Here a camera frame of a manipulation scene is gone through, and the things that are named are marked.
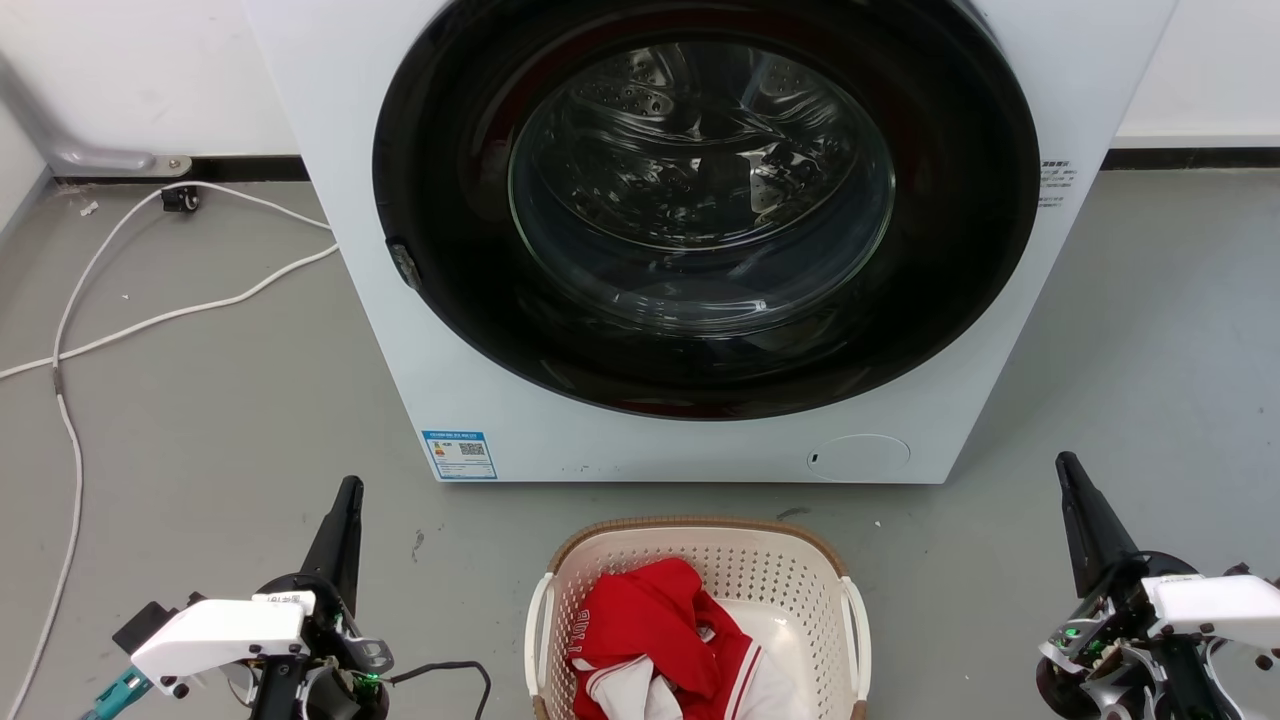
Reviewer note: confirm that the red garment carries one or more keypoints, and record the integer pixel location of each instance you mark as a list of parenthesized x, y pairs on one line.
[(650, 620)]

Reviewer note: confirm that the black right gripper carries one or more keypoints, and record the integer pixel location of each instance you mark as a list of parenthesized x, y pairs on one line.
[(1110, 650)]

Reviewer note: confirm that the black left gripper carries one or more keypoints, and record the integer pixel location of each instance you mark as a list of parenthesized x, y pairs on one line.
[(345, 650)]

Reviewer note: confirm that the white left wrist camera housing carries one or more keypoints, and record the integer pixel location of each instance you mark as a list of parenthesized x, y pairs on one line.
[(220, 640)]

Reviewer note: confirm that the cream plastic laundry basket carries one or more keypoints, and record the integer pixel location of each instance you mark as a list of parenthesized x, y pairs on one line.
[(770, 575)]

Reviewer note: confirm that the white front-load washing machine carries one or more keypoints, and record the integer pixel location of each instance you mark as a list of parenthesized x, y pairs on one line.
[(330, 120)]

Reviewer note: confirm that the grey wall pipe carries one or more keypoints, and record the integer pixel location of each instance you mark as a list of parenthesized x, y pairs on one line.
[(80, 155)]

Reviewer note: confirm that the small black floor clip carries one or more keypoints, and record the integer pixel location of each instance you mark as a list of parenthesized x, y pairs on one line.
[(181, 199)]

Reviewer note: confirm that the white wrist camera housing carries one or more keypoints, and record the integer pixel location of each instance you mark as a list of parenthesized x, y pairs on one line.
[(220, 640), (1215, 605)]

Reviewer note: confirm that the round black washing machine door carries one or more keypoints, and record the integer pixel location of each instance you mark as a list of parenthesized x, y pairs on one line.
[(450, 250)]

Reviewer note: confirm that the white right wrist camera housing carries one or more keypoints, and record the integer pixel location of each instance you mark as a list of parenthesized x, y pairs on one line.
[(1215, 605)]

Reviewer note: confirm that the blue energy label sticker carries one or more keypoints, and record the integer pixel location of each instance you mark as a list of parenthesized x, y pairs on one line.
[(459, 455)]

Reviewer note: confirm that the small text label sticker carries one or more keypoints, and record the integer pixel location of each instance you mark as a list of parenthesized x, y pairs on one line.
[(1054, 183)]

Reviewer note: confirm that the white garment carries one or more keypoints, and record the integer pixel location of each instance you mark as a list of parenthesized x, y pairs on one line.
[(770, 640)]

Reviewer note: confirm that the round white filter cover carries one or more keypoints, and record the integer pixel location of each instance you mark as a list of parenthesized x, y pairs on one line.
[(858, 456)]

